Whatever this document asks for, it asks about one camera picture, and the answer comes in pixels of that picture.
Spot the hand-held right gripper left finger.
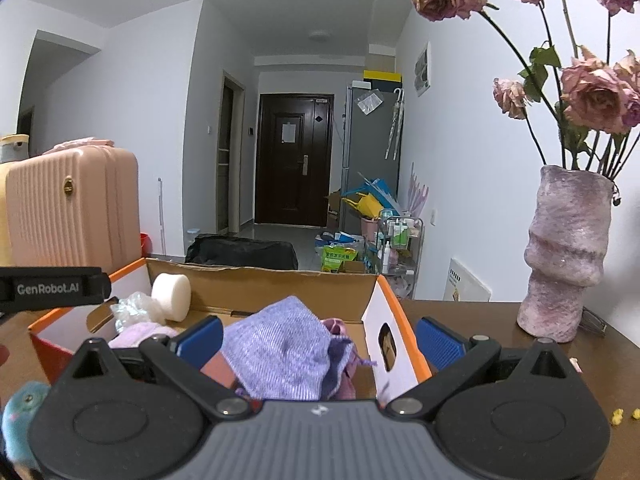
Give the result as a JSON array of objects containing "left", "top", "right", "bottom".
[{"left": 62, "top": 316, "right": 253, "bottom": 415}]

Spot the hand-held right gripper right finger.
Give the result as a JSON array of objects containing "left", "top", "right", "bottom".
[{"left": 382, "top": 316, "right": 581, "bottom": 415}]

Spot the white foam roll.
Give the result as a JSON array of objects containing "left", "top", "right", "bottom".
[{"left": 151, "top": 272, "right": 192, "bottom": 322}]

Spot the lilac towel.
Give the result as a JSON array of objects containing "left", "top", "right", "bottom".
[{"left": 107, "top": 322, "right": 178, "bottom": 351}]

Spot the clear plastic wrap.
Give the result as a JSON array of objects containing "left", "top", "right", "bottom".
[{"left": 109, "top": 292, "right": 166, "bottom": 333}]

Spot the purple knitted cloth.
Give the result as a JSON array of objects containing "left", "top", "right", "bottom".
[{"left": 221, "top": 296, "right": 353, "bottom": 402}]

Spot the orange-edged cardboard box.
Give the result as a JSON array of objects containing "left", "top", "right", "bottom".
[{"left": 27, "top": 257, "right": 432, "bottom": 401}]

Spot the pink drawstring pouch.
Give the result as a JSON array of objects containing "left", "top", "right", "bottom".
[{"left": 320, "top": 317, "right": 378, "bottom": 401}]

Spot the light blue plush toy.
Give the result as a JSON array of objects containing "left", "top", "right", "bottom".
[{"left": 0, "top": 380, "right": 51, "bottom": 471}]

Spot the white leaning board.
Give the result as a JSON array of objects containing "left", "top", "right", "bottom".
[{"left": 444, "top": 257, "right": 492, "bottom": 302}]

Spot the pink ribbed suitcase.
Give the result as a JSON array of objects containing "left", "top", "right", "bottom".
[{"left": 2, "top": 146, "right": 142, "bottom": 276}]

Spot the black duffel bag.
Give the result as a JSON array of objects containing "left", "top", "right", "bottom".
[{"left": 185, "top": 233, "right": 299, "bottom": 271}]

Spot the green printed bag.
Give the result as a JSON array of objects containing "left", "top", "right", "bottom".
[{"left": 321, "top": 245, "right": 358, "bottom": 273}]

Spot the white mop pole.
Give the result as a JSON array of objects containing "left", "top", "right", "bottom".
[{"left": 157, "top": 177, "right": 167, "bottom": 257}]

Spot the cream lidded jug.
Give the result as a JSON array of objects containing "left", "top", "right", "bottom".
[{"left": 0, "top": 135, "right": 30, "bottom": 163}]

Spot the pink lacy cloth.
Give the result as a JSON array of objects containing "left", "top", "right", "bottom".
[{"left": 42, "top": 136, "right": 116, "bottom": 155}]

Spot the pink textured vase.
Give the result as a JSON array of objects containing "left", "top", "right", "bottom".
[{"left": 516, "top": 165, "right": 615, "bottom": 343}]

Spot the blue flat package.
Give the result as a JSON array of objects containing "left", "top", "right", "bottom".
[{"left": 342, "top": 178, "right": 396, "bottom": 206}]

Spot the open cardboard box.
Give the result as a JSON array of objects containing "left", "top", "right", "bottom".
[{"left": 325, "top": 190, "right": 343, "bottom": 231}]

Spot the dark wooden entrance door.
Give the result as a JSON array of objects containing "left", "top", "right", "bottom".
[{"left": 255, "top": 93, "right": 334, "bottom": 226}]

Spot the grey refrigerator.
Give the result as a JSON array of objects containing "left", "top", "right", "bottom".
[{"left": 341, "top": 85, "right": 403, "bottom": 233}]

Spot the white folded umbrella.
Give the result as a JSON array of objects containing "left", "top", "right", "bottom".
[{"left": 385, "top": 87, "right": 405, "bottom": 161}]

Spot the yellow and black box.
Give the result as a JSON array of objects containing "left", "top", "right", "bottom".
[{"left": 363, "top": 70, "right": 403, "bottom": 87}]

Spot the bunch of dried pink roses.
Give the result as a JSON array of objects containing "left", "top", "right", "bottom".
[{"left": 411, "top": 0, "right": 640, "bottom": 206}]

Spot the wire storage cart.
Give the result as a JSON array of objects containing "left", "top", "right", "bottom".
[{"left": 376, "top": 216, "right": 425, "bottom": 296}]

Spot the purple wall decoration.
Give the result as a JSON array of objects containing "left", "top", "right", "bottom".
[{"left": 407, "top": 162, "right": 430, "bottom": 218}]

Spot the interior door frame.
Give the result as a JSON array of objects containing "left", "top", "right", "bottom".
[{"left": 216, "top": 71, "right": 247, "bottom": 235}]

